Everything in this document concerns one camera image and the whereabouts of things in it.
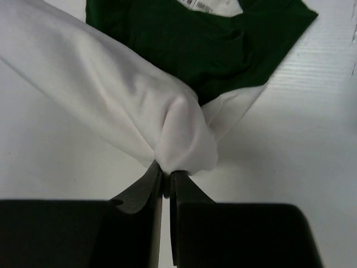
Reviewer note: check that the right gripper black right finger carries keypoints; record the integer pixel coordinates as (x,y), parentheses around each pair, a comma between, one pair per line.
(205,233)

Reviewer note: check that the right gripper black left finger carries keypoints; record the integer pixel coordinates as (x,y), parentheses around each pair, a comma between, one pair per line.
(121,232)

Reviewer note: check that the white and green raglan t-shirt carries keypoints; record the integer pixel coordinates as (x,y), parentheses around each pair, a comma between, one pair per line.
(162,81)

